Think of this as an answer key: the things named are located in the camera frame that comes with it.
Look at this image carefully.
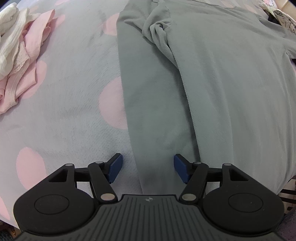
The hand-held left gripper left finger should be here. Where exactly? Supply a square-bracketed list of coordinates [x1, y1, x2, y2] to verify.
[49, 153, 123, 202]

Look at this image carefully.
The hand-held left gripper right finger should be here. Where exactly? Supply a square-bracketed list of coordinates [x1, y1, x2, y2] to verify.
[173, 153, 249, 202]

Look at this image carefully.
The taupe garment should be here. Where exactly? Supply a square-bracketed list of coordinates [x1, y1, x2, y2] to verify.
[274, 9, 296, 35]

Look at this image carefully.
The grey pink-dotted bedsheet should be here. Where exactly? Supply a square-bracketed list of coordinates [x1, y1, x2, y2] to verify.
[0, 0, 296, 230]

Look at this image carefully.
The pale grey long-sleeve shirt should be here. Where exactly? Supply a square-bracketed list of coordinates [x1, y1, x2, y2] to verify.
[117, 0, 296, 195]

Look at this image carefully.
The white folded cloth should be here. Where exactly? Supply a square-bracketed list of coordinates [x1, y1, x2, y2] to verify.
[0, 5, 42, 78]

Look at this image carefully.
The pink folded cloth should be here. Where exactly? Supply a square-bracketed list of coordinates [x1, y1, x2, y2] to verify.
[0, 9, 56, 114]

